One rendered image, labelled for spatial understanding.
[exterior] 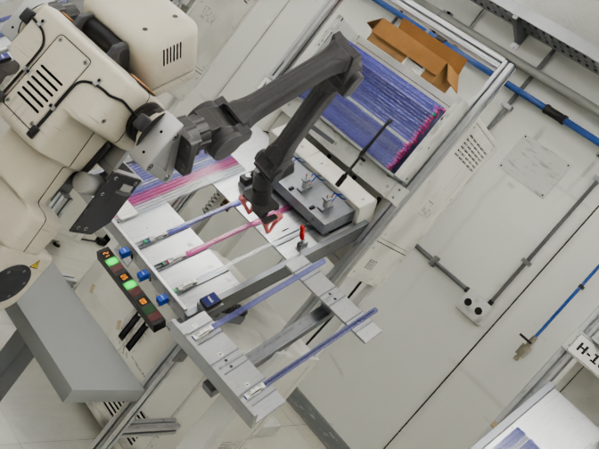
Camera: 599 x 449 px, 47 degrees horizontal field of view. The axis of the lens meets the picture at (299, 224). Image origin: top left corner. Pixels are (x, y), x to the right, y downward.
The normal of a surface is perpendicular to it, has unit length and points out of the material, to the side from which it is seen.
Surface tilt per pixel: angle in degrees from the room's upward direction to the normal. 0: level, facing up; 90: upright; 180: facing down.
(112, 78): 82
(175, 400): 90
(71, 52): 82
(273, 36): 90
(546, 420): 44
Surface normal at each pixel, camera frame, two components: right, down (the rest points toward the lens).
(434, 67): -0.26, -0.37
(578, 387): -0.48, -0.22
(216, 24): 0.62, 0.60
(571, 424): 0.11, -0.70
